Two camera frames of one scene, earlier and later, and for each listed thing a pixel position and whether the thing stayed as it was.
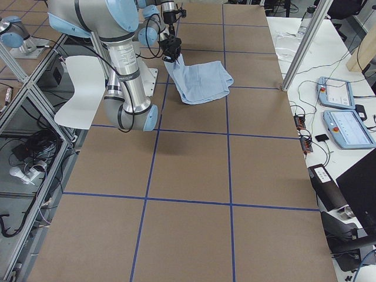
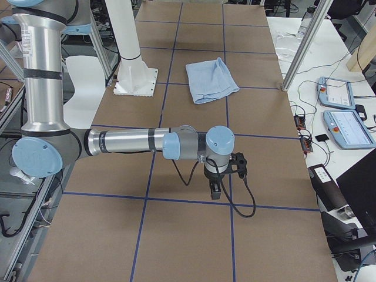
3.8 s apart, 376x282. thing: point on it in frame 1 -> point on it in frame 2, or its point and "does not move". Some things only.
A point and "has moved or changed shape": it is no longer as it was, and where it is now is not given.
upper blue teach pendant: [335, 93] does not move
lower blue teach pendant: [348, 130] does not move
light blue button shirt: [200, 83] has moved or changed shape
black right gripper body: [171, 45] -> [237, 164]
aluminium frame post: [316, 23] does not move
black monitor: [358, 185] does not move
